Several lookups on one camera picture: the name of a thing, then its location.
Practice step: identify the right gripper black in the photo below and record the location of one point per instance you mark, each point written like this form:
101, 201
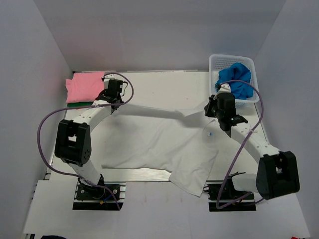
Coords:
213, 99

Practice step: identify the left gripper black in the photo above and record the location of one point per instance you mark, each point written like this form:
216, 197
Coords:
103, 92

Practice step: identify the white t shirt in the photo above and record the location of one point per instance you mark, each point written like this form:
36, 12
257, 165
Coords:
180, 142

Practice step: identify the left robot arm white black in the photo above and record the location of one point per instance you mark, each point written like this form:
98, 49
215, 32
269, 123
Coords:
73, 143

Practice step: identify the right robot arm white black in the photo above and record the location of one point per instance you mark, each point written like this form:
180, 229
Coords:
277, 173

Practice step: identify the pink folded t shirt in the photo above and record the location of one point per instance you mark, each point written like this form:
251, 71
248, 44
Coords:
84, 87

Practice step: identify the green folded t shirt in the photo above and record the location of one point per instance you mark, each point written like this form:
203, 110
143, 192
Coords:
79, 104

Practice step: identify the white plastic basket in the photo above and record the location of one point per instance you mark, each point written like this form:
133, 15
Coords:
239, 72

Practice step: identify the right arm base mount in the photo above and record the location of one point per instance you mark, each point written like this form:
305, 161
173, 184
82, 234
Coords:
228, 194

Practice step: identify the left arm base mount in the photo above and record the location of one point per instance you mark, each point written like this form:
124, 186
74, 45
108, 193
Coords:
87, 198

